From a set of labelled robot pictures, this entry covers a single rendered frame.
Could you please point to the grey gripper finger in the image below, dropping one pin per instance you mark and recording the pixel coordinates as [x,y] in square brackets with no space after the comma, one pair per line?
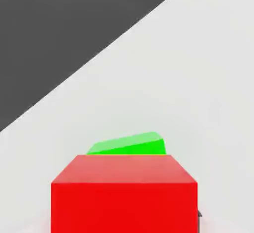
[199,222]

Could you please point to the small red cube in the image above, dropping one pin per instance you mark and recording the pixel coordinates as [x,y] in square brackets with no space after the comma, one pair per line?
[124,205]

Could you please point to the small green cube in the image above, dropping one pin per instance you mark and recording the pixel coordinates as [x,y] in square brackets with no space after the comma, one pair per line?
[131,146]

